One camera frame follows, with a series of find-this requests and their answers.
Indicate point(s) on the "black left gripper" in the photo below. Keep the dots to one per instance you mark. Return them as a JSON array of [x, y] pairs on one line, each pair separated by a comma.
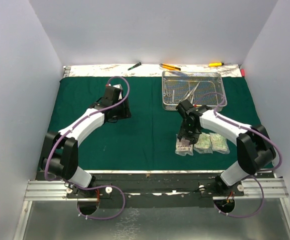
[[124, 107]]

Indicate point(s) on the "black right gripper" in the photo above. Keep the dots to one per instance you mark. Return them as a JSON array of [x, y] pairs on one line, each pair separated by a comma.
[[193, 138]]

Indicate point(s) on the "pink packet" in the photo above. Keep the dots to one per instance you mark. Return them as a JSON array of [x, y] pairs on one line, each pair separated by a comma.
[[183, 147]]

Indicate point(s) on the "green gauze packet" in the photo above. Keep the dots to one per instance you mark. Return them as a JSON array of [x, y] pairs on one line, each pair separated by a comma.
[[219, 143], [203, 145]]

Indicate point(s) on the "metal mesh instrument tray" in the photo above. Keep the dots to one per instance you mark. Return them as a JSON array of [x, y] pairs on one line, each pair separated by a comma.
[[210, 91]]

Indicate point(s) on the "dark green surgical drape cloth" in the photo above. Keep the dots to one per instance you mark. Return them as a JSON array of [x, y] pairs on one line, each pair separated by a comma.
[[144, 142]]

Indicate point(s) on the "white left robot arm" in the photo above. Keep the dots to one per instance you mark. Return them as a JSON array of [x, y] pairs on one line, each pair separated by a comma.
[[59, 158]]

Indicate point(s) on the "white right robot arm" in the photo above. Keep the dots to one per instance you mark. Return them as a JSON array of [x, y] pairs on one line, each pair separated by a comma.
[[254, 149]]

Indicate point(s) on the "steel tweezers in tray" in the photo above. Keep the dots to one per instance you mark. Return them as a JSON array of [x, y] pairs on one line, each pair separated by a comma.
[[190, 95]]

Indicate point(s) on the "steel forceps in tray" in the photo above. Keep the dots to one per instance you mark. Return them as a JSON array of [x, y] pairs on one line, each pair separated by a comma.
[[191, 92]]

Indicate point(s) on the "green black screwdriver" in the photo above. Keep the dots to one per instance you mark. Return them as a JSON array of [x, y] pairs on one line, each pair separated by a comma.
[[134, 66]]

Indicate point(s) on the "steel scissors in tray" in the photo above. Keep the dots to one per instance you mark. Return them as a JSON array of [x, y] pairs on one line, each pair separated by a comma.
[[169, 94]]

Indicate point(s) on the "red object at table edge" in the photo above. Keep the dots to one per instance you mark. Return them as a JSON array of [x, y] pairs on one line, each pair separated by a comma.
[[242, 71]]

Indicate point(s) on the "yellow handled screwdriver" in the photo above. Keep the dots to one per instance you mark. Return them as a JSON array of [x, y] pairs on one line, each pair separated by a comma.
[[215, 64]]

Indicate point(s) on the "aluminium front rail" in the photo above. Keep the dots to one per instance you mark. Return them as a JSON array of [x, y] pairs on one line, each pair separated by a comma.
[[272, 188]]

